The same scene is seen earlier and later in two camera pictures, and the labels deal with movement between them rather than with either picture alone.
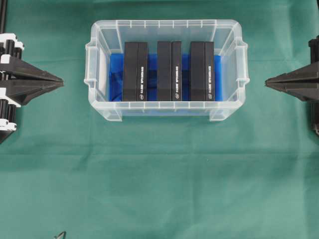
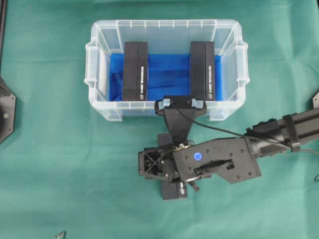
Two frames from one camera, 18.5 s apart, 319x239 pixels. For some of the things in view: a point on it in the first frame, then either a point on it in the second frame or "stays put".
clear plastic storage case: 167,67 stays put
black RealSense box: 202,71 stays put
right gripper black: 303,83 -> 186,163
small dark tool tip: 62,235 stays put
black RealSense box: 135,73 stays put
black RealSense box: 169,70 -> 171,190
